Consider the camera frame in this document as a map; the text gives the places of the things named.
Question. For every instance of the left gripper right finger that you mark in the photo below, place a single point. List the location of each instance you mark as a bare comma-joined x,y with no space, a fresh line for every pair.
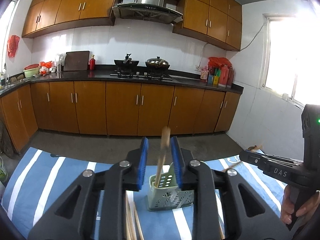
246,215

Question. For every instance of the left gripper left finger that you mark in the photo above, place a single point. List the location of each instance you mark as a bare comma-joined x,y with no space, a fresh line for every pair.
73,214

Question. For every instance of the lower wooden kitchen cabinets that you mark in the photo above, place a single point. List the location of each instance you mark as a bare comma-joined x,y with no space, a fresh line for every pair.
114,108

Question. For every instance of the wooden kitchen cabinets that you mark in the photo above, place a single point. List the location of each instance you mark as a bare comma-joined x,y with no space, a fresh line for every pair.
114,108
216,22

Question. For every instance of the black kitchen countertop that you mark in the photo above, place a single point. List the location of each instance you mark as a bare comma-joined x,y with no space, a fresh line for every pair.
109,73

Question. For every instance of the upper wooden kitchen cabinets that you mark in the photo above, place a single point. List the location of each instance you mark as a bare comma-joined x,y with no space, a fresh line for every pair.
216,22

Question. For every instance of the person's right hand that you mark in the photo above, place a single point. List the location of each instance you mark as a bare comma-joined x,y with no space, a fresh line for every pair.
306,210

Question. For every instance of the blue white striped tablecloth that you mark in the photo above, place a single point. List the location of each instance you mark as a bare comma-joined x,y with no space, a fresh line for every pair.
41,177

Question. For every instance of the green perforated utensil holder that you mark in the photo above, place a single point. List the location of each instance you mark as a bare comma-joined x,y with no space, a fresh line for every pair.
168,195

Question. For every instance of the window on right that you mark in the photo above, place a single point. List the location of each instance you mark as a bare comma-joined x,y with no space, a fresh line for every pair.
291,67

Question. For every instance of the red condiment bottles group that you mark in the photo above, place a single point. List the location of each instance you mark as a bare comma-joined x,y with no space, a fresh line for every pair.
218,72

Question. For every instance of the green plastic basin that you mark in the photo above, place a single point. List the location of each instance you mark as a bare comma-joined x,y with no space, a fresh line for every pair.
31,70

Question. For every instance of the red bag on counter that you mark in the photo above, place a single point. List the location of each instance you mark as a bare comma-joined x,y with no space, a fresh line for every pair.
47,68

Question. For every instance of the dark brown cutting board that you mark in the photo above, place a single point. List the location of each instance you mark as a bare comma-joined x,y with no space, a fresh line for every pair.
76,61

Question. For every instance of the red bottle on counter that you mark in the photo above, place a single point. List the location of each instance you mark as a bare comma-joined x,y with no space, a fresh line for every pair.
92,63

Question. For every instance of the black wok left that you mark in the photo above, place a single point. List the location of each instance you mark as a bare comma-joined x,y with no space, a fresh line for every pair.
127,65

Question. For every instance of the black wok with lid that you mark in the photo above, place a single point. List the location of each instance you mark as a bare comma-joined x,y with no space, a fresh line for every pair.
157,65

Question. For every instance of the stainless range hood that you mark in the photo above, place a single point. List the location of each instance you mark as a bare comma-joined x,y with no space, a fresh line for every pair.
160,11

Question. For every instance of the red plastic bag on wall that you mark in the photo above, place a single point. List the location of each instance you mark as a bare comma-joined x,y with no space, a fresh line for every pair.
12,45

